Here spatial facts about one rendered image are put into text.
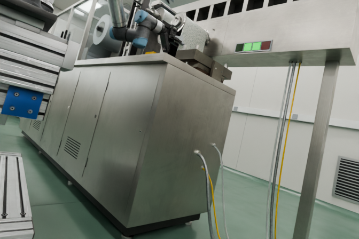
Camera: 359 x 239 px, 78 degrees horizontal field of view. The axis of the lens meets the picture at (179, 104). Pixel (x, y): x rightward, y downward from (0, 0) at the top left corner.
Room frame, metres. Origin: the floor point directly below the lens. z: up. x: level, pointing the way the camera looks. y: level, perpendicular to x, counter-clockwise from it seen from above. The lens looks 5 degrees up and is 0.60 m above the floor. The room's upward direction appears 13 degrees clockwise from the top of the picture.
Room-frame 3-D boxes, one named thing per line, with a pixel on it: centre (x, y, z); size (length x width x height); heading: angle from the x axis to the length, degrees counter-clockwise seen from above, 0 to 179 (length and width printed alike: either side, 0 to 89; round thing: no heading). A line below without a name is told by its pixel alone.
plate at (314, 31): (2.20, 0.28, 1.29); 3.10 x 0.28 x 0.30; 45
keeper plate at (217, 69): (1.36, -0.18, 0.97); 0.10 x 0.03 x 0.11; 135
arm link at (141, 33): (1.19, 0.31, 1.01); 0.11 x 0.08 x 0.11; 77
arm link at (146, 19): (1.19, 0.29, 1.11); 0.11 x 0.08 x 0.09; 135
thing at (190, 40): (1.47, 0.01, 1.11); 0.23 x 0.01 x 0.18; 135
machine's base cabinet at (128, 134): (2.13, 0.76, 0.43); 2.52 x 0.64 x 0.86; 45
